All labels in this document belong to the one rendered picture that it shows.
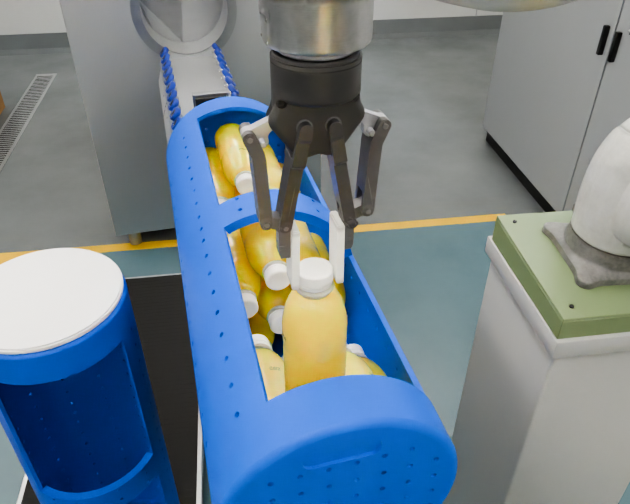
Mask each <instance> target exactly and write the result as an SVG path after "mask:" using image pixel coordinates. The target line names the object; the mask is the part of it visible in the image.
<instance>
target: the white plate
mask: <svg viewBox="0 0 630 504"><path fill-rule="evenodd" d="M123 286H124V283H123V277H122V273H121V271H120V269H119V268H118V266H117V265H116V264H115V263H114V262H113V261H112V260H111V259H109V258H108V257H106V256H104V255H102V254H100V253H97V252H94V251H90V250H85V249H78V248H55V249H47V250H41V251H37V252H32V253H29V254H25V255H22V256H19V257H16V258H14V259H11V260H9V261H7V262H5V263H3V264H1V265H0V354H27V353H34V352H39V351H44V350H48V349H52V348H55V347H58V346H61V345H63V344H66V343H68V342H71V341H73V340H75V339H77V338H79V337H81V336H83V335H84V334H86V333H88V332H89V331H91V330H92V329H94V328H95V327H96V326H98V325H99V324H100V323H101V322H102V321H104V320H105V319H106V318H107V317H108V316H109V315H110V314H111V312H112V311H113V310H114V309H115V307H116V306H117V304H118V302H119V301H120V298H121V296H122V293H123Z"/></svg>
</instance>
